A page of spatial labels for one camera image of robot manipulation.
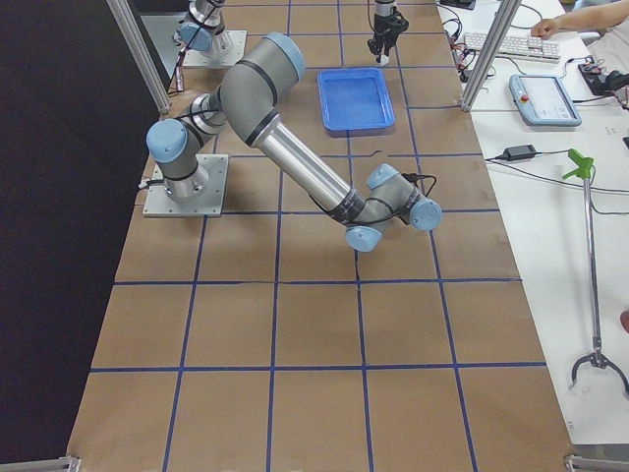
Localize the aluminium frame post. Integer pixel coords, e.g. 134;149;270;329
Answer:
460;0;521;112
106;0;171;115

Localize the person's hand at keyboard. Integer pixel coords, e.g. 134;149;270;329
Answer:
530;19;561;39

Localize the left corner metal bracket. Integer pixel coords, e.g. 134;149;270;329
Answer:
0;456;82;472

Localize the black device with wires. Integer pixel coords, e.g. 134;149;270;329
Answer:
577;62;628;96

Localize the person's forearm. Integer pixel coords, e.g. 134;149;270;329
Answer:
558;2;628;30

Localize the black power adapter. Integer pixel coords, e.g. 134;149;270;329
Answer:
501;145;538;161

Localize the white computer keyboard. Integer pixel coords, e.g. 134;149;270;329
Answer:
463;31;561;63

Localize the right corner metal bracket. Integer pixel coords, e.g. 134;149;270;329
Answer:
564;454;629;472

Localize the green handled reacher grabber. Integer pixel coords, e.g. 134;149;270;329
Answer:
563;148;628;395

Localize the corner metal bracket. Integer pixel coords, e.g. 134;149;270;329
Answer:
0;456;82;472
564;454;629;472

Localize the blue plastic tray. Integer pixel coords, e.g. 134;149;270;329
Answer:
317;67;396;138

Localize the robot teach pendant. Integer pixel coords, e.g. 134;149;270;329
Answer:
508;75;582;127

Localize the left aluminium frame post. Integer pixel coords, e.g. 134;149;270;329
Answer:
106;0;171;115

